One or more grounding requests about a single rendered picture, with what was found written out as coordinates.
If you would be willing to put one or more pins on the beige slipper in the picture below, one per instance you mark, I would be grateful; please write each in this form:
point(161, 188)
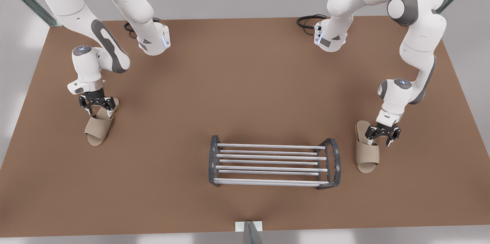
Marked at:
point(100, 126)
point(366, 154)

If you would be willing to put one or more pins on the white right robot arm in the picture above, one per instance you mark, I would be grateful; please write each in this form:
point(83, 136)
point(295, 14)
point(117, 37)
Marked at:
point(69, 5)

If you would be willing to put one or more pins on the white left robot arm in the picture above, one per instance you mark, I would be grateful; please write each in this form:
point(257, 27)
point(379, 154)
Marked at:
point(421, 30)

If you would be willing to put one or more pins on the grey metal shoe rack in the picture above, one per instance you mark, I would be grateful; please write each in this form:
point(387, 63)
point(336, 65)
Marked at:
point(273, 161)

